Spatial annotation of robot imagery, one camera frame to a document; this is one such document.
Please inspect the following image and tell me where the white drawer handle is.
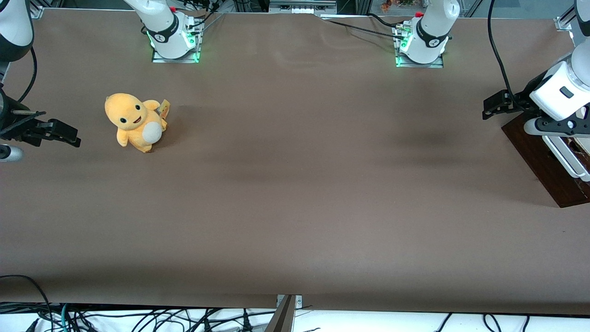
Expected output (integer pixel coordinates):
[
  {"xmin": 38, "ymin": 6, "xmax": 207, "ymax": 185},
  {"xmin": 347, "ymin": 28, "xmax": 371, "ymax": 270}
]
[{"xmin": 543, "ymin": 135, "xmax": 590, "ymax": 181}]

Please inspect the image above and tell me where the white power strip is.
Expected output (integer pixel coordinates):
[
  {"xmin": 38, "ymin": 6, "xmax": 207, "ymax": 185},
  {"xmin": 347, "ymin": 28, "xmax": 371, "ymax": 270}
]
[{"xmin": 269, "ymin": 0, "xmax": 337, "ymax": 15}]

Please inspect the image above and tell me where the dark wooden drawer cabinet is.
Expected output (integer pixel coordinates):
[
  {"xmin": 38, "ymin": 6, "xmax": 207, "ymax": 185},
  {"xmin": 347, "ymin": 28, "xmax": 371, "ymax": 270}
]
[{"xmin": 501, "ymin": 113, "xmax": 590, "ymax": 209}]

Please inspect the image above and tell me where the metal table edge bracket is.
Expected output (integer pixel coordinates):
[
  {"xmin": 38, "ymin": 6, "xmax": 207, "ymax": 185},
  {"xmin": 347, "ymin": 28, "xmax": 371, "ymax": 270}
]
[{"xmin": 276, "ymin": 294, "xmax": 303, "ymax": 310}]

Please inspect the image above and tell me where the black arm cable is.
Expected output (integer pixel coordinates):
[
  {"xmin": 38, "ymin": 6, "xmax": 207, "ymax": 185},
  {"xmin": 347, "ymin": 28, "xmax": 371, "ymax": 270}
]
[
  {"xmin": 16, "ymin": 46, "xmax": 38, "ymax": 105},
  {"xmin": 487, "ymin": 0, "xmax": 526, "ymax": 111}
]

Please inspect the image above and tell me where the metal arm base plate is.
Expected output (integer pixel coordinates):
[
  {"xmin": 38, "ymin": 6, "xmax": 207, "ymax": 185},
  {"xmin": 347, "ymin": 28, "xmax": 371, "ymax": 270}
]
[
  {"xmin": 152, "ymin": 45, "xmax": 201, "ymax": 64},
  {"xmin": 395, "ymin": 53, "xmax": 444, "ymax": 69}
]

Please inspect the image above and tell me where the black base cable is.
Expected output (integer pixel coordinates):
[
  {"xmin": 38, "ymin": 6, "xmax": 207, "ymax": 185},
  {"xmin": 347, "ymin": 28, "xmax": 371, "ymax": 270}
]
[{"xmin": 184, "ymin": 0, "xmax": 226, "ymax": 31}]

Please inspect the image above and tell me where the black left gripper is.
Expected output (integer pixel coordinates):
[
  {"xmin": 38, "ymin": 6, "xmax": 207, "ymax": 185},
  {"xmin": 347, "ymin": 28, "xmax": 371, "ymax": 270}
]
[{"xmin": 482, "ymin": 69, "xmax": 555, "ymax": 121}]

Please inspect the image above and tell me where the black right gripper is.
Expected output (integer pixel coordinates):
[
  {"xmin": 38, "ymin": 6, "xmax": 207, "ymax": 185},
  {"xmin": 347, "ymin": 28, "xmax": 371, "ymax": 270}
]
[{"xmin": 0, "ymin": 89, "xmax": 82, "ymax": 148}]

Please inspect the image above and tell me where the orange plush toy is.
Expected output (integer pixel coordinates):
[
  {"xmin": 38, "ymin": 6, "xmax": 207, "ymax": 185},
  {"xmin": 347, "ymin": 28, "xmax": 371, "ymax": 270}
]
[{"xmin": 104, "ymin": 93, "xmax": 168, "ymax": 153}]

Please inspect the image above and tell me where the black looped floor cable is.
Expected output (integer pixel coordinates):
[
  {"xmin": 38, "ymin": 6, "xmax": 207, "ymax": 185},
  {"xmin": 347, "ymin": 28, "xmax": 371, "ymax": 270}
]
[{"xmin": 0, "ymin": 274, "xmax": 55, "ymax": 332}]

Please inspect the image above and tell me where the brown table cover sheet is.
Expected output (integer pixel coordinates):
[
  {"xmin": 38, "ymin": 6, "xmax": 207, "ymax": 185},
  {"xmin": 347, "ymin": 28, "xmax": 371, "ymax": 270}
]
[{"xmin": 0, "ymin": 8, "xmax": 590, "ymax": 315}]

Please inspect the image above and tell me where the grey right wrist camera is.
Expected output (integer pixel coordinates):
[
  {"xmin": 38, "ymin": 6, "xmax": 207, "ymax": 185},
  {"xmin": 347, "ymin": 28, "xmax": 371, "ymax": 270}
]
[{"xmin": 0, "ymin": 144, "xmax": 24, "ymax": 162}]

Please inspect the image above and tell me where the long black table cable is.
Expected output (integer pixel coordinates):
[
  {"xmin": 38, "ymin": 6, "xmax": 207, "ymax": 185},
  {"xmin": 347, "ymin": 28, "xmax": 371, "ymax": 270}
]
[{"xmin": 322, "ymin": 18, "xmax": 406, "ymax": 40}]

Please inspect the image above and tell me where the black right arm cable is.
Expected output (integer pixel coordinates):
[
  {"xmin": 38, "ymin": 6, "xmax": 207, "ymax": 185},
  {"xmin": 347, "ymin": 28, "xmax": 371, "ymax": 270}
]
[{"xmin": 16, "ymin": 46, "xmax": 38, "ymax": 105}]

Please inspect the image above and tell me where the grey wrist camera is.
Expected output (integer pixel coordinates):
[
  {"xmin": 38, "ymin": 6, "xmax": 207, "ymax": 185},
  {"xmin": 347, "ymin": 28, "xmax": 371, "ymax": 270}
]
[
  {"xmin": 0, "ymin": 144, "xmax": 24, "ymax": 162},
  {"xmin": 523, "ymin": 117, "xmax": 590, "ymax": 138}
]

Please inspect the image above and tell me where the short black table cable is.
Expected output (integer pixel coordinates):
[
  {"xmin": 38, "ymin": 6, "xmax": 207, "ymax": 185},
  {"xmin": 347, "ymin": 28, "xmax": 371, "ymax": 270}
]
[{"xmin": 366, "ymin": 12, "xmax": 404, "ymax": 29}]

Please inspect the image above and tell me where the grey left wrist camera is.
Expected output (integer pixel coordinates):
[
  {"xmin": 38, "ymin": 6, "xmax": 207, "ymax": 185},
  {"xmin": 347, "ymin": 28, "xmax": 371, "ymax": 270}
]
[{"xmin": 523, "ymin": 117, "xmax": 590, "ymax": 138}]

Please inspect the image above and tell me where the dark wooden drawer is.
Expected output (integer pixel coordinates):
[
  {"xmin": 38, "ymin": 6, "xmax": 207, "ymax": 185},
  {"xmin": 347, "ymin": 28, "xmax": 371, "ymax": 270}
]
[{"xmin": 502, "ymin": 114, "xmax": 590, "ymax": 206}]

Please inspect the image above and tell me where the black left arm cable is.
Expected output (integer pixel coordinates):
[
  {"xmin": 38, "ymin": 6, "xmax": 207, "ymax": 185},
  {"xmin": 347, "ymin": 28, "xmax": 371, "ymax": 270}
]
[{"xmin": 487, "ymin": 0, "xmax": 526, "ymax": 111}]

